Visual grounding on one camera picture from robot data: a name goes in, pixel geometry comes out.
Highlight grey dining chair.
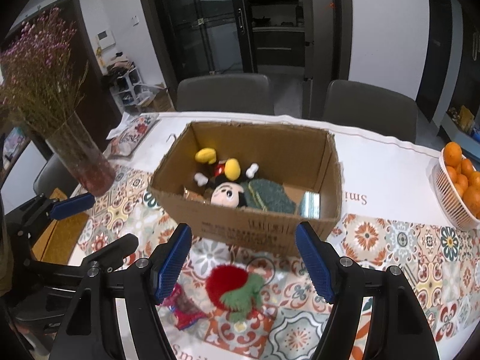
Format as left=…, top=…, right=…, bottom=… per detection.
left=322, top=80, right=419, bottom=144
left=176, top=74, right=275, bottom=116
left=33, top=154, right=79, bottom=200

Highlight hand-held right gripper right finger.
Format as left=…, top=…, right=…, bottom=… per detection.
left=295, top=221, right=441, bottom=360

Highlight glass vase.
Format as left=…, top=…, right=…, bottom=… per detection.
left=45, top=110, right=117, bottom=198

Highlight gold snack packet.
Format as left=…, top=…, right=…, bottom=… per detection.
left=182, top=185, right=212, bottom=204

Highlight floral tissue pouch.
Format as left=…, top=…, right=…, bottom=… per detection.
left=106, top=114, right=160, bottom=157

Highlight yellow box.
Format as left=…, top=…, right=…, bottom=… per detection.
left=448, top=105, right=477, bottom=134

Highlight white shoe rack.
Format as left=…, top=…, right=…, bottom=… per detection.
left=103, top=54, right=151, bottom=108

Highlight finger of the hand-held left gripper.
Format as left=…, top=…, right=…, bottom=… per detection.
left=15, top=192, right=96, bottom=234
left=80, top=233, right=139, bottom=271

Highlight pile of oranges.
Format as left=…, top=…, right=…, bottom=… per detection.
left=442, top=142, right=480, bottom=219

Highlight green towel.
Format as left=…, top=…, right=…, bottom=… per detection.
left=240, top=179, right=297, bottom=214

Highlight mouse plush toy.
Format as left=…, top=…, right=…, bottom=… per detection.
left=193, top=147, right=261, bottom=210

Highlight red strawberry plush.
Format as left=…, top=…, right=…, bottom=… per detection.
left=205, top=264, right=265, bottom=323

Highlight small cardboard floor box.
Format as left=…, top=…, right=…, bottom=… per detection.
left=144, top=82, right=175, bottom=112

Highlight pink snack packet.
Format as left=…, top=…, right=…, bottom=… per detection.
left=157, top=283, right=208, bottom=331

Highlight sliding glass door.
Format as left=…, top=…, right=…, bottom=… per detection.
left=135, top=0, right=352, bottom=121

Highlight white intercom panel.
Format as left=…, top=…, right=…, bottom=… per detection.
left=95, top=30, right=116, bottom=50

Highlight brown cardboard box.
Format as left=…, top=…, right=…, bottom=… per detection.
left=147, top=120, right=343, bottom=257

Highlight dried purple flowers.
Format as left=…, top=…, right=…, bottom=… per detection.
left=0, top=7, right=89, bottom=139

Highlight silvery blue packet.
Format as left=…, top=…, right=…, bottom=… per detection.
left=299, top=191, right=322, bottom=218

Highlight white plastic fruit basket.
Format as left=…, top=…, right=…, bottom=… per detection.
left=431, top=148, right=480, bottom=232

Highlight patterned table runner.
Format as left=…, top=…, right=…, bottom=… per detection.
left=67, top=169, right=480, bottom=360

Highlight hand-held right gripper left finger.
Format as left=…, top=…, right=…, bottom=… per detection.
left=49, top=223, right=193, bottom=360

